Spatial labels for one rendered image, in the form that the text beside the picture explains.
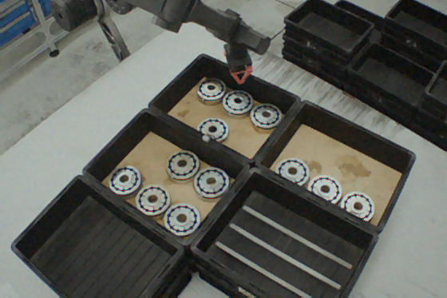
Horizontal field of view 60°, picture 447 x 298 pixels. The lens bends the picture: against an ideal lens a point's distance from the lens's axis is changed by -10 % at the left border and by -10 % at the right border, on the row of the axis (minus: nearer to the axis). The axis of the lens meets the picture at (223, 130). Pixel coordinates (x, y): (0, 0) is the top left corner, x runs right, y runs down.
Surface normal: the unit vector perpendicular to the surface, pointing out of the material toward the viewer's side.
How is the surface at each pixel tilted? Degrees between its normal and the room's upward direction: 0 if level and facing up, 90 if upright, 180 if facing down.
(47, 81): 0
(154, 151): 0
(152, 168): 0
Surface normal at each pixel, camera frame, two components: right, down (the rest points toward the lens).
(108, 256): -0.04, -0.62
